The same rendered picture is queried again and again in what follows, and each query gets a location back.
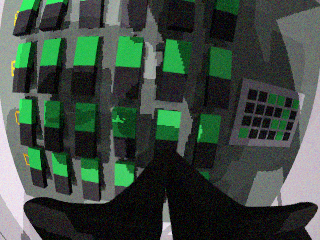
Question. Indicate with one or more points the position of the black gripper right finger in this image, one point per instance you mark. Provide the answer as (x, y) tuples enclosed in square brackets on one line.
[(200, 211)]

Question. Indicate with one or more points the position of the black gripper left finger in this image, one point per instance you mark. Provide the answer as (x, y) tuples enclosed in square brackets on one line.
[(135, 214)]

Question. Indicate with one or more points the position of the grey switch panel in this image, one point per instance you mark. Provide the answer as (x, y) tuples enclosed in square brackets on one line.
[(92, 89)]

